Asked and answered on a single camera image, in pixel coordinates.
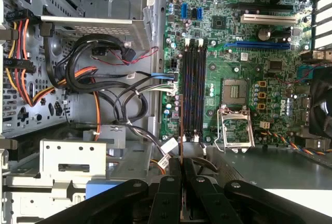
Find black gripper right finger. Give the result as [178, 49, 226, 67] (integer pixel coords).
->
[183, 158, 332, 224]

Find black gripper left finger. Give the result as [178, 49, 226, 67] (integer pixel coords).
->
[38, 157, 182, 224]

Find RAM slot with black clips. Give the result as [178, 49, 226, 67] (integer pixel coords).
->
[188, 38, 196, 142]
[200, 42, 208, 142]

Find RAM slot with white clips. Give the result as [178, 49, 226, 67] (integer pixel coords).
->
[183, 38, 190, 142]
[194, 39, 202, 142]

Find metal socket cover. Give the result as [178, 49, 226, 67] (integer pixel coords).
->
[217, 106, 256, 155]

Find blue plastic drive latch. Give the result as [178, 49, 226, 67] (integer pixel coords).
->
[85, 179, 128, 200]

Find grey power supply unit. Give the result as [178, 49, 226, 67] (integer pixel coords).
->
[204, 145, 332, 192]

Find metal optical drive cage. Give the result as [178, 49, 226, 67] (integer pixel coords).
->
[0, 124, 156, 224]

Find CPU socket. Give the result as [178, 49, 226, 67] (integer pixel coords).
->
[222, 78, 251, 105]

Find green motherboard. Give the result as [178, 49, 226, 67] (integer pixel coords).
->
[160, 0, 316, 147]

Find black case fan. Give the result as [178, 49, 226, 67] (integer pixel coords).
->
[308, 67, 332, 138]

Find blue VGA port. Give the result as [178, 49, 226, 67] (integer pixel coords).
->
[297, 64, 316, 83]

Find blue expansion slot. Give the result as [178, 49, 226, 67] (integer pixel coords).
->
[223, 41, 291, 51]

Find black open PC case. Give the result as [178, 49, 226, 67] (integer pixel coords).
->
[0, 0, 332, 224]

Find silver coin battery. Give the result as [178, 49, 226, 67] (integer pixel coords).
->
[256, 28, 272, 40]

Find black square chipset chip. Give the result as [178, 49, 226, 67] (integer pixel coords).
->
[211, 16, 229, 29]

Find white expansion slot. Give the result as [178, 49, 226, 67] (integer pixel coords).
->
[240, 13, 298, 26]

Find black expansion slot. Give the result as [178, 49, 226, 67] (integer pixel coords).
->
[227, 2, 294, 11]

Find metal disk bay cage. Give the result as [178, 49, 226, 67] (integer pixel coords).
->
[9, 0, 156, 45]

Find locking lever wire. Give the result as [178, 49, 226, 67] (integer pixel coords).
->
[214, 139, 225, 153]

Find twisted coloured fan wire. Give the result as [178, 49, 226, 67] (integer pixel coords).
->
[261, 130, 332, 157]

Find orange wire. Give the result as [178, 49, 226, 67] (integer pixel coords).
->
[32, 65, 102, 142]

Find blue SATA wire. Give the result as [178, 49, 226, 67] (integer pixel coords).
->
[150, 72, 179, 81]

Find silver slot cover bracket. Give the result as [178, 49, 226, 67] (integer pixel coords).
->
[315, 36, 332, 50]
[315, 0, 332, 10]
[315, 23, 332, 36]
[315, 10, 332, 23]

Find red orange yellow power wires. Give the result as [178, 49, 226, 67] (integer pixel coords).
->
[4, 10, 37, 108]

